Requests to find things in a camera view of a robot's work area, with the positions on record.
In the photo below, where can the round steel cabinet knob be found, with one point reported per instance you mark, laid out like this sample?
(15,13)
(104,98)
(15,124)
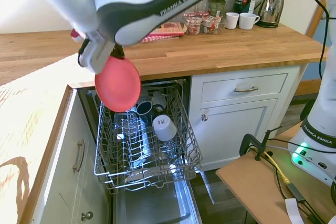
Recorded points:
(204,118)
(86,216)

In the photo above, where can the steel dishwasher door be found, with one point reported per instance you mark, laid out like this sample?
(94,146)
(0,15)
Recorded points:
(155,203)

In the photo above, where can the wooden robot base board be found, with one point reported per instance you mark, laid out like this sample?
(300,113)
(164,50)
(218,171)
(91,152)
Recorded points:
(257,182)

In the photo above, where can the tall glass jar gingham lid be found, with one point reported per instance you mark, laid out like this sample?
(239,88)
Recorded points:
(202,5)

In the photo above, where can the black mug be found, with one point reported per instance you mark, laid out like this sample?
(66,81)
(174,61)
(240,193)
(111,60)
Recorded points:
(144,107)

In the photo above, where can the steel electric kettle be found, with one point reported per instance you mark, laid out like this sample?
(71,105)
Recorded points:
(271,6)

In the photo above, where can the jar with green lid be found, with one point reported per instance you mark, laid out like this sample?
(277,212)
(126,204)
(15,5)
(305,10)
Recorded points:
(218,5)

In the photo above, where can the white mug with print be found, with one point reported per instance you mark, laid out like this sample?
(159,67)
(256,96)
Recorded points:
(164,127)

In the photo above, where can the white paper tag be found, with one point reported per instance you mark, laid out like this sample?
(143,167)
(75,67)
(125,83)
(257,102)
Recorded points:
(294,211)

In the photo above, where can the pink round plate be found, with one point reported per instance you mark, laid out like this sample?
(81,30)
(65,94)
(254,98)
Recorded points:
(118,85)

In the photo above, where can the small white cup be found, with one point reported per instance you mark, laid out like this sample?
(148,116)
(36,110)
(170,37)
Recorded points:
(232,20)

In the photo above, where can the clear drinking glass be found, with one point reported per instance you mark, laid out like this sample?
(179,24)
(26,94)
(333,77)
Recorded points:
(125,127)

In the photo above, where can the yoghurt cup with printed lid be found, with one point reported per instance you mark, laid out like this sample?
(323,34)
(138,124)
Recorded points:
(193,26)
(210,24)

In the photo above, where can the short jar gingham lid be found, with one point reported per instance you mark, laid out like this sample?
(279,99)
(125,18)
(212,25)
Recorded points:
(189,14)
(202,13)

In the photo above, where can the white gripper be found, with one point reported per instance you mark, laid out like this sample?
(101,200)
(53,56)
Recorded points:
(92,51)

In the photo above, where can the pink cookbook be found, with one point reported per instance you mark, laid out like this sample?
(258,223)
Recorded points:
(168,31)

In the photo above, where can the black table clamp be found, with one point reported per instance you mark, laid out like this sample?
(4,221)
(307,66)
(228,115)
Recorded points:
(250,142)

